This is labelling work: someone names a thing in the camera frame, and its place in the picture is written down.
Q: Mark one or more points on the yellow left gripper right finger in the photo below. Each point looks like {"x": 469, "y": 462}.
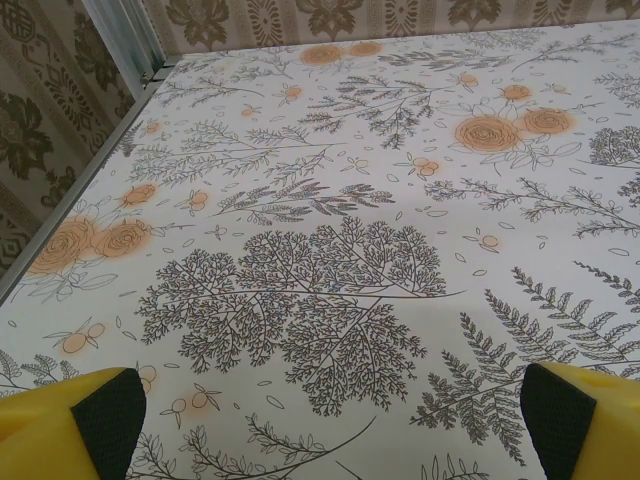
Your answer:
{"x": 590, "y": 430}

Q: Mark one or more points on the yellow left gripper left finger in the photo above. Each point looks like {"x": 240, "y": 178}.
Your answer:
{"x": 50, "y": 430}

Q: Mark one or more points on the floral patterned table cover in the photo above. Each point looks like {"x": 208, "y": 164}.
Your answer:
{"x": 320, "y": 200}

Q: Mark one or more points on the aluminium table side rail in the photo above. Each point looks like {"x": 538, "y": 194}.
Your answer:
{"x": 100, "y": 152}

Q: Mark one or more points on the aluminium frame corner post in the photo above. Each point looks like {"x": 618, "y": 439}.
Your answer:
{"x": 125, "y": 35}

